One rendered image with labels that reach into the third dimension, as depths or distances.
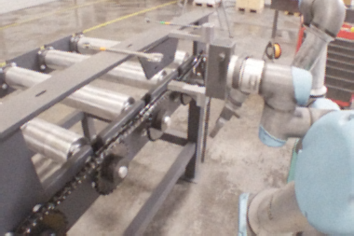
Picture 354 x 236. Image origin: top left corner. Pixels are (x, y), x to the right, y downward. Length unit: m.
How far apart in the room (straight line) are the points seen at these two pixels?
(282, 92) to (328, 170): 0.34
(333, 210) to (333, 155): 0.05
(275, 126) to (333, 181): 0.38
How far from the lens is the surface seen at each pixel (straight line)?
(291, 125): 0.62
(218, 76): 0.60
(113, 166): 0.75
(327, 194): 0.25
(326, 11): 0.93
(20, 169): 0.60
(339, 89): 3.00
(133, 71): 1.29
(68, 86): 0.57
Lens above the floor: 1.40
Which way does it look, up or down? 30 degrees down
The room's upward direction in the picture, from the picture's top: 2 degrees clockwise
